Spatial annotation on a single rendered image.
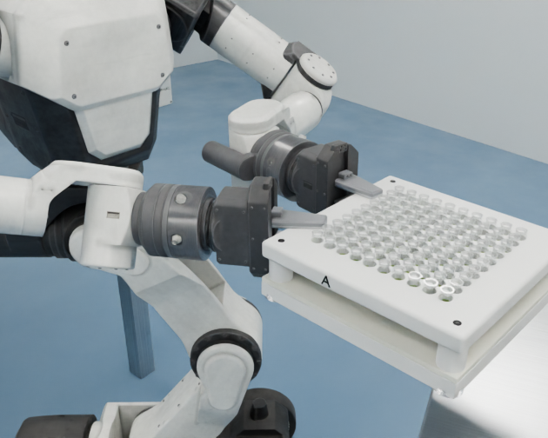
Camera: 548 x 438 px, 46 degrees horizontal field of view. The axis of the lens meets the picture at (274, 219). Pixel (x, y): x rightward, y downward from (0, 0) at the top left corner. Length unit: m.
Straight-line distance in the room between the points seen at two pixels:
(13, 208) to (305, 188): 0.36
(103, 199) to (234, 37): 0.51
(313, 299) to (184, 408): 0.77
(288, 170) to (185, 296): 0.45
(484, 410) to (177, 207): 0.42
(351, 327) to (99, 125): 0.57
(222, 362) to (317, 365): 0.97
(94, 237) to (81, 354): 1.58
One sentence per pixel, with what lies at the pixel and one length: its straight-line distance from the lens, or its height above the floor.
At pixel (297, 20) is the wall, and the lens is 5.14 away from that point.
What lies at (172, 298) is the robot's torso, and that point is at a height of 0.73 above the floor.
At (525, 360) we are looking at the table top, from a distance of 0.89.
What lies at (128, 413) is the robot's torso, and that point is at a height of 0.31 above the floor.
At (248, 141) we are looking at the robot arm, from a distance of 0.94.
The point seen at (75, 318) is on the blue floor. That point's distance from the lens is 2.52.
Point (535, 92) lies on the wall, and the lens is 3.96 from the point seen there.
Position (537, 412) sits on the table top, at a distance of 0.82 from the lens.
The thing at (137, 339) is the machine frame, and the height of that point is 0.16.
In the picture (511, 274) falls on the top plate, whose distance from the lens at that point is 0.69.
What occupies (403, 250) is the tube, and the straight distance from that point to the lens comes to 0.69.
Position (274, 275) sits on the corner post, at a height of 1.04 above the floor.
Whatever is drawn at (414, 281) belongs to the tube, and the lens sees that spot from 0.64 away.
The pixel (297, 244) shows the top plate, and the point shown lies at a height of 1.08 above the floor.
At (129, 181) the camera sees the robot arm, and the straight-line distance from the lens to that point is 0.78.
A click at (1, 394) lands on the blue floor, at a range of 2.27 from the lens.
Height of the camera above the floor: 1.43
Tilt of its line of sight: 28 degrees down
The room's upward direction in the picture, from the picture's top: straight up
